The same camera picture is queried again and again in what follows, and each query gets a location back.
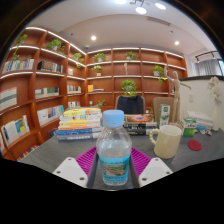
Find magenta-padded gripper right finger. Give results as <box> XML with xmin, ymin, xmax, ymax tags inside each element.
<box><xmin>129</xmin><ymin>147</ymin><xmax>174</xmax><ymax>190</ymax></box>

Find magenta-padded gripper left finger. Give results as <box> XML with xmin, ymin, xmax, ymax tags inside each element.
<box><xmin>52</xmin><ymin>146</ymin><xmax>100</xmax><ymax>190</ymax></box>

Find clear blue-capped water bottle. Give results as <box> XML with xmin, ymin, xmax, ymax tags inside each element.
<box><xmin>95</xmin><ymin>109</ymin><xmax>133</xmax><ymax>187</ymax></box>

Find cream ceramic mug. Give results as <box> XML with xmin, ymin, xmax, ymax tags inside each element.
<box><xmin>148</xmin><ymin>124</ymin><xmax>183</xmax><ymax>160</ymax></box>

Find stack of colourful books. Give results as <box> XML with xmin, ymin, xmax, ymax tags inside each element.
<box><xmin>55</xmin><ymin>106</ymin><xmax>104</xmax><ymax>142</ymax></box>

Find stack of dark books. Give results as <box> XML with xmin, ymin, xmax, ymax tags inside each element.
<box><xmin>123</xmin><ymin>113</ymin><xmax>158</xmax><ymax>137</ymax></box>

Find flat round red coaster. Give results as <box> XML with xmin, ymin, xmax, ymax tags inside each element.
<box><xmin>187</xmin><ymin>139</ymin><xmax>203</xmax><ymax>152</ymax></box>

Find small green white box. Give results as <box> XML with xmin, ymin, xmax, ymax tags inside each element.
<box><xmin>180</xmin><ymin>117</ymin><xmax>198</xmax><ymax>137</ymax></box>

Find tan chair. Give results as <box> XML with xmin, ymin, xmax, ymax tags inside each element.
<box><xmin>153</xmin><ymin>96</ymin><xmax>176</xmax><ymax>123</ymax></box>

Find dark office chair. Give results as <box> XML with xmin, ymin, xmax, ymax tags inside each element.
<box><xmin>115</xmin><ymin>94</ymin><xmax>147</xmax><ymax>115</ymax></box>

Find wooden shelf unit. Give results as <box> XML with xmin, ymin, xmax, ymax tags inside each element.
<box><xmin>0</xmin><ymin>26</ymin><xmax>188</xmax><ymax>163</ymax></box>

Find white partition with dark top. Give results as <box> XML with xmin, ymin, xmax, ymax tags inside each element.
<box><xmin>179</xmin><ymin>75</ymin><xmax>224</xmax><ymax>131</ymax></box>

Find grey curtain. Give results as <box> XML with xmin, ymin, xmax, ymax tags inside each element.
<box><xmin>194</xmin><ymin>59</ymin><xmax>221</xmax><ymax>77</ymax></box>

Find window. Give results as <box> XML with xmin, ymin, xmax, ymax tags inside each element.
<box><xmin>218</xmin><ymin>59</ymin><xmax>224</xmax><ymax>76</ymax></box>

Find ceiling air vent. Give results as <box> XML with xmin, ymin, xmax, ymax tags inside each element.
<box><xmin>146</xmin><ymin>15</ymin><xmax>171</xmax><ymax>27</ymax></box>

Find ceiling lights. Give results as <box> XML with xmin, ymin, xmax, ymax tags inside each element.
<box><xmin>89</xmin><ymin>0</ymin><xmax>181</xmax><ymax>46</ymax></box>

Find black track light rail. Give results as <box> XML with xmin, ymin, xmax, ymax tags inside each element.
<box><xmin>194</xmin><ymin>50</ymin><xmax>221</xmax><ymax>63</ymax></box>

